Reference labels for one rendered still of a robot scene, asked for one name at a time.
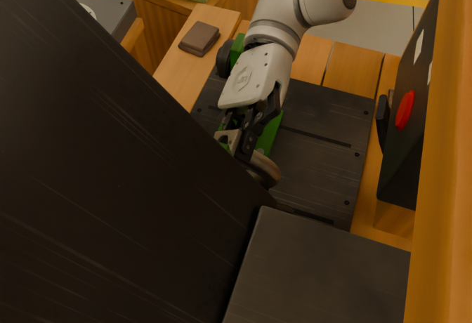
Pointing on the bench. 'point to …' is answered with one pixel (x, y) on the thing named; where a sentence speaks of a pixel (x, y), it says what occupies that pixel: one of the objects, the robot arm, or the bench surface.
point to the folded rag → (199, 38)
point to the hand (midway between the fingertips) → (236, 145)
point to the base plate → (310, 147)
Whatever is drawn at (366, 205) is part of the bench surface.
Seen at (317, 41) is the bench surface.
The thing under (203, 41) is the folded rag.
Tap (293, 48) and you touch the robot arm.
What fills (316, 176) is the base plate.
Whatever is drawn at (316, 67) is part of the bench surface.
